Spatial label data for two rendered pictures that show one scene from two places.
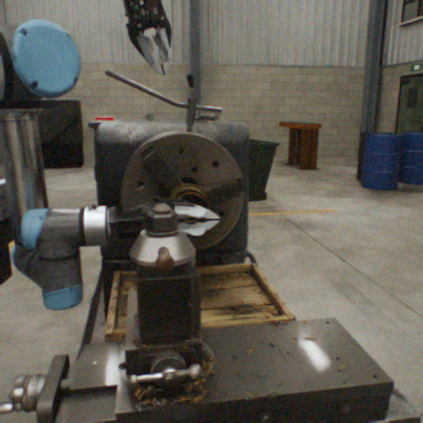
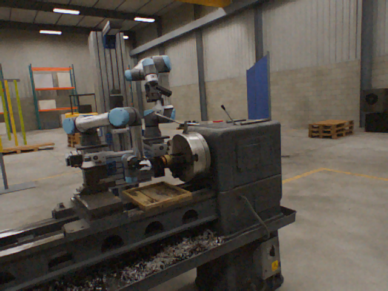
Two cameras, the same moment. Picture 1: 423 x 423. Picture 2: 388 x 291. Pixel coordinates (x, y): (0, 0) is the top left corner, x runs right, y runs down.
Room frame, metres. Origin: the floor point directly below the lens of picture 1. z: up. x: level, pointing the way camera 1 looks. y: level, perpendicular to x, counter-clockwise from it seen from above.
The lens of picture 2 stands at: (0.39, -1.61, 1.45)
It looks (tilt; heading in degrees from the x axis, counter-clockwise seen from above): 9 degrees down; 66
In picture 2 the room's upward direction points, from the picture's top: 4 degrees counter-clockwise
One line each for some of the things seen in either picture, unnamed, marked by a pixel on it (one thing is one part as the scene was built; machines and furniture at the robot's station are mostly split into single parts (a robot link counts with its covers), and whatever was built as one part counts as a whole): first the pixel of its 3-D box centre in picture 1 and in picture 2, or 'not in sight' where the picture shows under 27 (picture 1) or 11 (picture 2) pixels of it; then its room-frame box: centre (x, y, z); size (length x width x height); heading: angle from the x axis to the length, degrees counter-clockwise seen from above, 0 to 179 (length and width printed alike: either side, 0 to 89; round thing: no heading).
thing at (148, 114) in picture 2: not in sight; (151, 116); (1.04, 0.71, 1.33); 0.13 x 0.12 x 0.14; 152
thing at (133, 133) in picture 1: (166, 176); (231, 150); (1.47, 0.16, 1.06); 0.59 x 0.48 x 0.39; 9
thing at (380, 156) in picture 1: (380, 161); not in sight; (6.96, -2.88, 0.44); 0.59 x 0.59 x 0.88
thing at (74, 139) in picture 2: not in sight; (87, 135); (1.05, 9.78, 0.36); 1.26 x 0.86 x 0.73; 22
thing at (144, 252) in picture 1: (162, 244); (88, 163); (0.47, 0.06, 1.13); 0.08 x 0.08 x 0.03
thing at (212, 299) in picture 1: (194, 299); (156, 194); (0.83, 0.04, 0.89); 0.36 x 0.30 x 0.04; 99
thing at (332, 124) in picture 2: not in sight; (331, 128); (7.84, 4.70, 0.22); 1.25 x 0.86 x 0.44; 13
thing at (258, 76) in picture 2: not in sight; (256, 103); (5.50, 5.30, 1.18); 4.12 x 0.80 x 2.35; 62
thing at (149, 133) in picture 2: not in sight; (152, 130); (1.04, 0.71, 1.21); 0.15 x 0.15 x 0.10
